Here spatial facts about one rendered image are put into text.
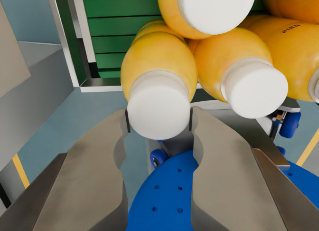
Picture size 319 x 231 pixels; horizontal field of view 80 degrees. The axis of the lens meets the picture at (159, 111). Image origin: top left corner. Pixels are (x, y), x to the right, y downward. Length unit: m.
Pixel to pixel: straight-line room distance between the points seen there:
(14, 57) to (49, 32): 1.14
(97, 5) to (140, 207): 0.28
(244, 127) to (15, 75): 0.29
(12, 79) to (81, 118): 1.34
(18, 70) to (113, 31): 0.14
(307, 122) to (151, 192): 1.66
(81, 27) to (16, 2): 1.12
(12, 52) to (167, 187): 0.24
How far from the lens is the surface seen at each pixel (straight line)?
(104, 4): 0.32
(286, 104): 0.35
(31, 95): 1.03
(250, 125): 0.31
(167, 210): 0.26
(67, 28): 0.26
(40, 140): 1.87
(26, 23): 1.44
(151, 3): 0.31
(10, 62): 0.24
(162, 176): 0.29
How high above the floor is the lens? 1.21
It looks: 58 degrees down
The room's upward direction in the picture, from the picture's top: 179 degrees counter-clockwise
